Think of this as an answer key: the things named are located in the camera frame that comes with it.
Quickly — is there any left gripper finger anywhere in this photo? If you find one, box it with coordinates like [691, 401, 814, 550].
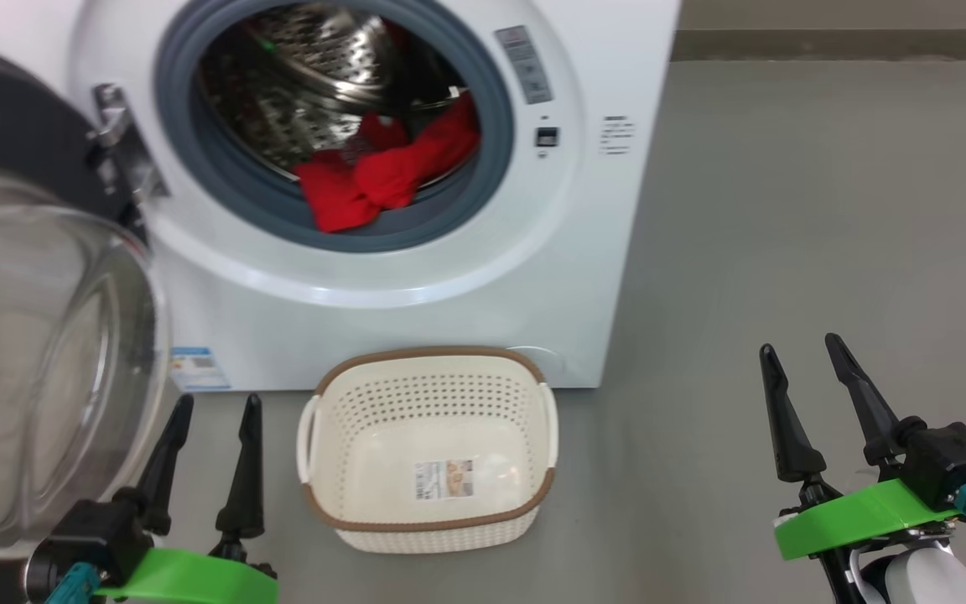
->
[215, 394, 266, 542]
[135, 394, 195, 536]

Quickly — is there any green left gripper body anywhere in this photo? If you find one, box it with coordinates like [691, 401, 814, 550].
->
[96, 541, 280, 604]

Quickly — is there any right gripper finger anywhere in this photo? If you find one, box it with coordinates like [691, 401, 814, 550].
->
[758, 344, 828, 483]
[824, 333, 903, 466]

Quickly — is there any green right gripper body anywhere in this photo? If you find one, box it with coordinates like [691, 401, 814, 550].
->
[774, 476, 962, 561]

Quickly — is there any black glass washer door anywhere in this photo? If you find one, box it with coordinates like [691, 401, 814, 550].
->
[0, 38, 174, 561]

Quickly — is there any red and white garment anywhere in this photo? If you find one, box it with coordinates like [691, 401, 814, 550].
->
[293, 91, 482, 234]

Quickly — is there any cream laundry basket brown rim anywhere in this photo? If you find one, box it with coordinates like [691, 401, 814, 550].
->
[297, 346, 559, 555]

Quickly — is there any white front-load washing machine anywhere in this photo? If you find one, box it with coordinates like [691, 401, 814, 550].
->
[0, 0, 682, 393]

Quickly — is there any blue energy label sticker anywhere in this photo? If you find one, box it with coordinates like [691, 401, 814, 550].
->
[169, 346, 232, 393]

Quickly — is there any paper product label sticker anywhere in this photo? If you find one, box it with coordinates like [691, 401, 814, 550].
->
[414, 458, 475, 502]

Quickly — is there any round drain filter cover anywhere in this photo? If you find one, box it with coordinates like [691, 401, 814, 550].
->
[506, 345, 566, 378]

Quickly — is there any grey warning sticker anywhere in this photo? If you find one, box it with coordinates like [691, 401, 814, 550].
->
[494, 25, 553, 105]

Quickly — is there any teal left cable connector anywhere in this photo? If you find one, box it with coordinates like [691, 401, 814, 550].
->
[45, 562, 102, 604]

